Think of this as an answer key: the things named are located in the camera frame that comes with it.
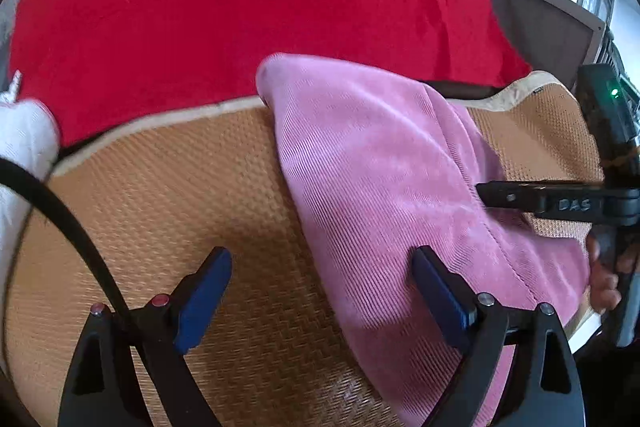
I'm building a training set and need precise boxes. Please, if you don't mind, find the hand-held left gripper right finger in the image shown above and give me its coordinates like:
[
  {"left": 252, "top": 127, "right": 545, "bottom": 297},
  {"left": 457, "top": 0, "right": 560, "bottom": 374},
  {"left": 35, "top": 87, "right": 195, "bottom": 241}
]
[{"left": 411, "top": 246, "right": 586, "bottom": 427}]

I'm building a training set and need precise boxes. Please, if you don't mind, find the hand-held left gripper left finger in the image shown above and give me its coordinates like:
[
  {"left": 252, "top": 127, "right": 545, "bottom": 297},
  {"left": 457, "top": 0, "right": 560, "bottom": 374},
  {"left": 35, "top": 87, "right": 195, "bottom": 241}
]
[{"left": 57, "top": 247, "right": 233, "bottom": 427}]

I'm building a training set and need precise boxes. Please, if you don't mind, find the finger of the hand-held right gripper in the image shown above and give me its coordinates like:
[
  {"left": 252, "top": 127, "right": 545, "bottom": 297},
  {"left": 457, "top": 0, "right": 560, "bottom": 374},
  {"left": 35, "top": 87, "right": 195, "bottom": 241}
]
[{"left": 475, "top": 180, "right": 608, "bottom": 225}]

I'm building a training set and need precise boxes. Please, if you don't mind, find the pink corduroy jacket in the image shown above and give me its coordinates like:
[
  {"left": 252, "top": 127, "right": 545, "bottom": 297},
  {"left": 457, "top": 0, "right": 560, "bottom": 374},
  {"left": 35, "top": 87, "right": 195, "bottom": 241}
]
[{"left": 256, "top": 53, "right": 593, "bottom": 427}]

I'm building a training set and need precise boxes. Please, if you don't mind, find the person's right hand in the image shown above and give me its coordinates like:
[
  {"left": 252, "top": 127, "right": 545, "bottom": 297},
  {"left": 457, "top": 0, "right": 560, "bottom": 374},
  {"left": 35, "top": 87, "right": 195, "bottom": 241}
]
[{"left": 585, "top": 234, "right": 624, "bottom": 313}]

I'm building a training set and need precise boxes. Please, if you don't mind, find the brown woven mat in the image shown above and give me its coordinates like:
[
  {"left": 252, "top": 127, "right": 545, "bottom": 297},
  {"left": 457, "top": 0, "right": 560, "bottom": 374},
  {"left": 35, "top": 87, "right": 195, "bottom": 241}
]
[{"left": 5, "top": 72, "right": 607, "bottom": 427}]

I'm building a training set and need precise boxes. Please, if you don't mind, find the white cloth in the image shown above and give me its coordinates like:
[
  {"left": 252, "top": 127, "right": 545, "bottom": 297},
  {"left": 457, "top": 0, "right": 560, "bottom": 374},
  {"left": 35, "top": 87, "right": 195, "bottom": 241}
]
[{"left": 0, "top": 69, "right": 62, "bottom": 253}]

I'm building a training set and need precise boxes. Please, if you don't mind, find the black cable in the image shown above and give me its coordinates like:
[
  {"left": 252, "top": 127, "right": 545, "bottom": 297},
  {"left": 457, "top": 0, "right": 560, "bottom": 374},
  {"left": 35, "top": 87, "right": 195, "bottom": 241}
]
[{"left": 0, "top": 157, "right": 135, "bottom": 324}]

